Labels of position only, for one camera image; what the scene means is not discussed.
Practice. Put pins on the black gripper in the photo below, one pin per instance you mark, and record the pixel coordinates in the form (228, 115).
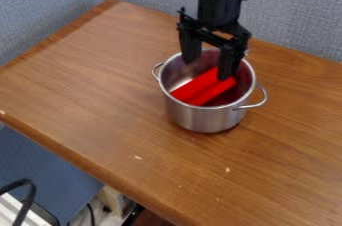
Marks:
(215, 26)

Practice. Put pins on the white appliance with vents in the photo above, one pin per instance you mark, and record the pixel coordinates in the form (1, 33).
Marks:
(13, 216)

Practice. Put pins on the stainless steel pot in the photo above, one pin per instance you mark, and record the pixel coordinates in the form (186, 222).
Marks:
(224, 110)

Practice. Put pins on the white clutter under table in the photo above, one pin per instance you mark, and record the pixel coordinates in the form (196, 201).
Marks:
(108, 209)

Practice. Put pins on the red block object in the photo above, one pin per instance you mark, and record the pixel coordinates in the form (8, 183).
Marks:
(203, 88)

